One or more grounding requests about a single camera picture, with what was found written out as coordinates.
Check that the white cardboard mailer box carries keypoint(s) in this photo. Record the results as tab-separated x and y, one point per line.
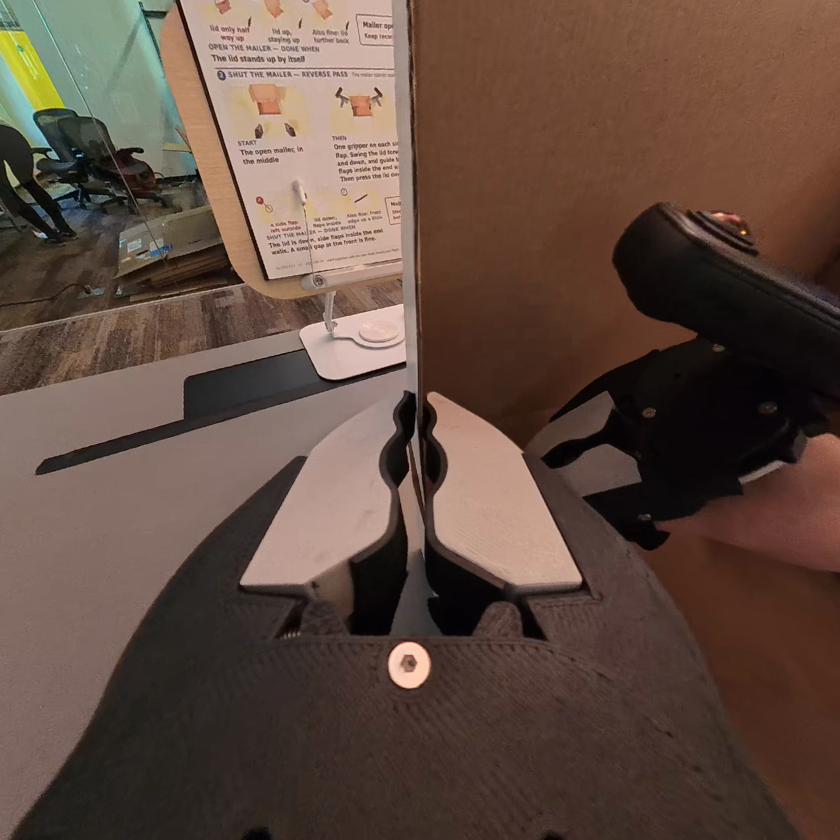
558	164

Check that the office chair with red seat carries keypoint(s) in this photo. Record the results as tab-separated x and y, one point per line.
118	167

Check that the grey mesh office chair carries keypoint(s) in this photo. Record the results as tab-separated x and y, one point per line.
62	157

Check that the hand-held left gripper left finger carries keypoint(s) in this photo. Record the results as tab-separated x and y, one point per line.
334	505

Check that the yellow panel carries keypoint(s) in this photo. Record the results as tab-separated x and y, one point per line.
26	72

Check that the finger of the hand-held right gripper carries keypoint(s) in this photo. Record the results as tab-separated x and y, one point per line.
610	469
571	423

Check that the flattened cardboard pile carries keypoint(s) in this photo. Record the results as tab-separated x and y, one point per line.
177	256

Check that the person's right hand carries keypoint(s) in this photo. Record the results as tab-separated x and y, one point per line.
787	505

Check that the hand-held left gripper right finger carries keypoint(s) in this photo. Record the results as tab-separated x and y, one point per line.
499	512

